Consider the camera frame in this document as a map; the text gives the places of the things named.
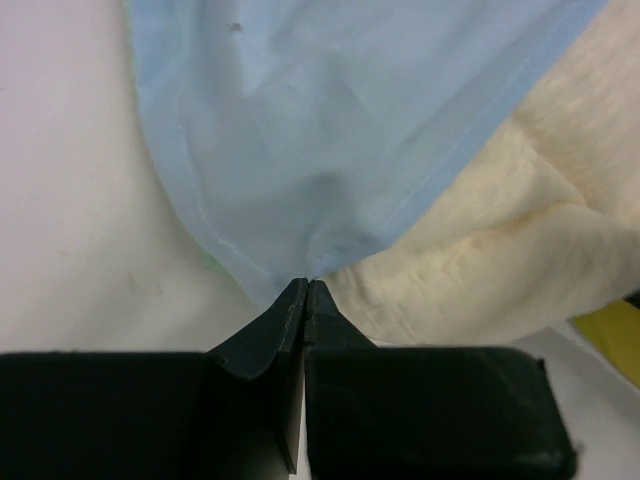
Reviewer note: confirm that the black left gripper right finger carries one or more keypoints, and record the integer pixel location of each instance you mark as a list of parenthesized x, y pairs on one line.
[(425, 412)]

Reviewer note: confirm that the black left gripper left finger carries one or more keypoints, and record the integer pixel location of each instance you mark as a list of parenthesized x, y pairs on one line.
[(229, 413)]

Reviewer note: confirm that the cream yellow-edged pillow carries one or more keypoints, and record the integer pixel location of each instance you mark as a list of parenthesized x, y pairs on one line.
[(540, 227)]

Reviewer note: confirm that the light blue pillowcase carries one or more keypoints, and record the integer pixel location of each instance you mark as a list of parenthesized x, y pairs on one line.
[(295, 138)]

